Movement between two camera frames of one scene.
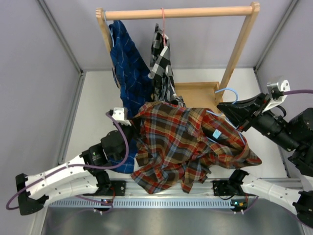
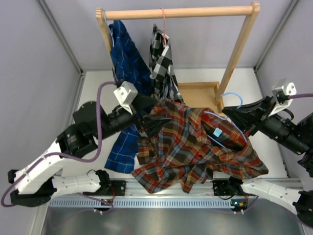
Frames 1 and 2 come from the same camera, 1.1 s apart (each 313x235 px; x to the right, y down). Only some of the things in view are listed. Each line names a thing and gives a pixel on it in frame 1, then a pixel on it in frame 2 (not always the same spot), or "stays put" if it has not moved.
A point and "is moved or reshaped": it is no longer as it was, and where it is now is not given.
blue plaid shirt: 134,79 stays put
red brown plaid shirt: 185,144 is moved or reshaped
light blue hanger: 218,114 to 227,118
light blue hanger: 110,29 stays put
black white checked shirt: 164,87 stays put
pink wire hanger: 164,33 stays put
